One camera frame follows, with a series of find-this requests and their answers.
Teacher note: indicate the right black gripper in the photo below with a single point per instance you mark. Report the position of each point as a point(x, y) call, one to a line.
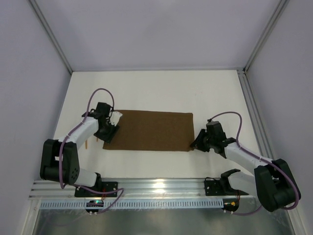
point(202, 141)

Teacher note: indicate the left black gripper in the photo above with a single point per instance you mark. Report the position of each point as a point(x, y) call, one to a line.
point(106, 133)

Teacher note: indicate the brown cloth napkin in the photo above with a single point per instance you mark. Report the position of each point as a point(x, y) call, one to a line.
point(153, 131)

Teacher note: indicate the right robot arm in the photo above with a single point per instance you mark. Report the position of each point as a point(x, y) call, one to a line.
point(271, 182)

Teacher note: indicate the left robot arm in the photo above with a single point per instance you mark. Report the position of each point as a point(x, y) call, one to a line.
point(60, 161)

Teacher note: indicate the right black connector board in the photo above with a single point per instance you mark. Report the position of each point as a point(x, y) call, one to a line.
point(230, 205)

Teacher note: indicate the black connector board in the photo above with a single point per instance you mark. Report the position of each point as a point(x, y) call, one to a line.
point(94, 206)
point(230, 205)

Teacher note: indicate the left black connector board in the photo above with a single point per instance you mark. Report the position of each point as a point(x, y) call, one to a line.
point(94, 206)

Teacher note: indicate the right side aluminium rail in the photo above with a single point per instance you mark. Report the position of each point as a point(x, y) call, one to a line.
point(255, 117)

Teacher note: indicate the aluminium rail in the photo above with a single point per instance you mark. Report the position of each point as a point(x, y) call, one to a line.
point(255, 117)
point(150, 188)

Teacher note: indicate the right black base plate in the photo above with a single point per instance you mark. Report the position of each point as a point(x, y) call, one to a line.
point(220, 187)

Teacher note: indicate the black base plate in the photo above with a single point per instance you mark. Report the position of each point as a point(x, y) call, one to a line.
point(103, 189)
point(220, 187)

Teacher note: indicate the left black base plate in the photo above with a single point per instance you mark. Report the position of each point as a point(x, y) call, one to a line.
point(103, 189)

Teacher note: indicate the front aluminium rail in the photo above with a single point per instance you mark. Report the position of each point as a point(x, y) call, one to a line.
point(150, 188)

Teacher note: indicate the slotted cable duct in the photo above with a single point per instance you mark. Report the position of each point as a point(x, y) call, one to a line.
point(122, 204)

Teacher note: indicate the left corner aluminium post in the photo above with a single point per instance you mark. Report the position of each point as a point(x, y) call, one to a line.
point(50, 35)

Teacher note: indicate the corner aluminium post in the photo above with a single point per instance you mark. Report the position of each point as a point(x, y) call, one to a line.
point(266, 32)
point(50, 35)

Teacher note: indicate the right corner aluminium post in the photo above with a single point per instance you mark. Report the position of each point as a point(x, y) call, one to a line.
point(266, 32)

